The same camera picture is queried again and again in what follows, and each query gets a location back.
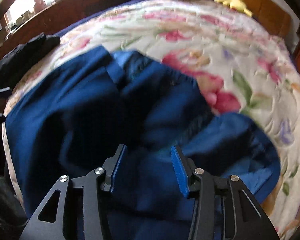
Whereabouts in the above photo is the navy blue suit jacket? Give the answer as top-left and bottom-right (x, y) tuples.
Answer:
(5, 47), (280, 239)

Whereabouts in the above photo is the black folded garment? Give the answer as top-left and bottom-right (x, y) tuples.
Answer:
(0, 33), (61, 89)

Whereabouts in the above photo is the long wooden desk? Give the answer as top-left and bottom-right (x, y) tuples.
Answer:
(0, 0), (131, 60)

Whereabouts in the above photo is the pink bottle on desk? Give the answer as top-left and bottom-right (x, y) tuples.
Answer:
(33, 0), (46, 14)

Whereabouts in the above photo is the floral bed blanket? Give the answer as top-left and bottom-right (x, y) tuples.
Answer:
(2, 0), (300, 239)

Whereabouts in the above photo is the yellow plush toy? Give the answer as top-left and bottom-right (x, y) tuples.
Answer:
(214, 0), (253, 17)

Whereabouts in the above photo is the wooden bed headboard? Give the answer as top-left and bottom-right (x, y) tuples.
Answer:
(180, 0), (293, 40)

